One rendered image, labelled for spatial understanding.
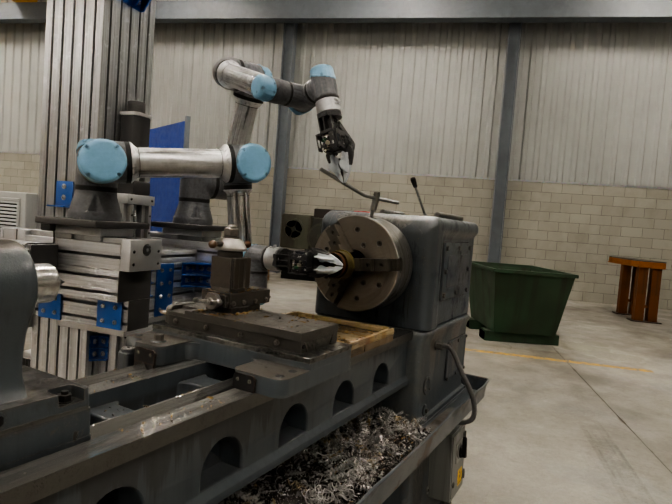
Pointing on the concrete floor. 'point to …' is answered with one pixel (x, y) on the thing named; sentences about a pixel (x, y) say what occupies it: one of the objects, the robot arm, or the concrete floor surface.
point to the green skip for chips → (518, 302)
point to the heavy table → (639, 288)
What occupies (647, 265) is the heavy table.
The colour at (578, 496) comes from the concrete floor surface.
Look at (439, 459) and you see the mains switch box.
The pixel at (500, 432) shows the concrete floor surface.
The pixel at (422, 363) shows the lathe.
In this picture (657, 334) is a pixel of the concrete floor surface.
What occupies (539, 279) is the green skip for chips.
